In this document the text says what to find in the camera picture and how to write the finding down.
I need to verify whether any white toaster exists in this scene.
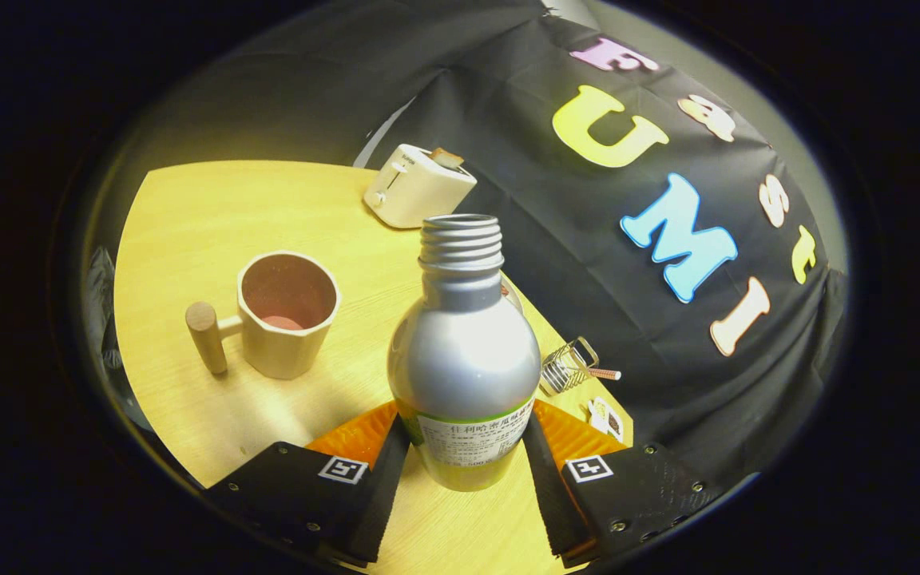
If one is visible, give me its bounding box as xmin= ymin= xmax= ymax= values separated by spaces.
xmin=363 ymin=144 xmax=478 ymax=230

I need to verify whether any black backdrop cloth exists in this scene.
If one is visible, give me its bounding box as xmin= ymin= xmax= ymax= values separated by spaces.
xmin=81 ymin=0 xmax=848 ymax=488

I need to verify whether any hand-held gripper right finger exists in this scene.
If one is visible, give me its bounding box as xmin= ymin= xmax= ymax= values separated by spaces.
xmin=522 ymin=398 xmax=728 ymax=569

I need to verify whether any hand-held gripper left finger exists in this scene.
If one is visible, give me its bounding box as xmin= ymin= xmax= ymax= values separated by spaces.
xmin=203 ymin=399 xmax=411 ymax=569

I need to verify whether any wooden table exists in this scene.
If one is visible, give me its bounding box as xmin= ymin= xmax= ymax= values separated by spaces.
xmin=113 ymin=160 xmax=635 ymax=575

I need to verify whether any silver bottle with green label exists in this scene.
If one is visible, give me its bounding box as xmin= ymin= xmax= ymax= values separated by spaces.
xmin=387 ymin=213 xmax=542 ymax=492

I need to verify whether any beige cup with wooden handle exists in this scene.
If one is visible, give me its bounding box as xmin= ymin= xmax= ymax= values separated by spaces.
xmin=185 ymin=251 xmax=342 ymax=380

